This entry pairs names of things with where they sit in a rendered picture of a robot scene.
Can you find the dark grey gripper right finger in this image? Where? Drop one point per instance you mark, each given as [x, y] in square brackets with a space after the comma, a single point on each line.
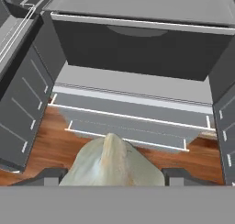
[180, 176]

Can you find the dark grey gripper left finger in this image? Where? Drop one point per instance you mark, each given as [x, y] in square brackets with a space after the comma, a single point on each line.
[50, 176]

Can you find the pale garlic bulb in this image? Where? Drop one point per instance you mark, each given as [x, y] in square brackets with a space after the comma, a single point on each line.
[113, 166]

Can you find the grey fridge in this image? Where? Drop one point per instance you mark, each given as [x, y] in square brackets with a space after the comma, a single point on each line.
[137, 80]

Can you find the dark fridge crisper drawer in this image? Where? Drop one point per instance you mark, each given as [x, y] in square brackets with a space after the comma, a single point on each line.
[137, 53]

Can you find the grey fridge shelf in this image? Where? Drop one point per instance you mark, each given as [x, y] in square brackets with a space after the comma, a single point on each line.
[147, 2]

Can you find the grey freezer drawer front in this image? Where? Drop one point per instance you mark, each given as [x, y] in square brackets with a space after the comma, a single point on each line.
[134, 106]
[134, 132]

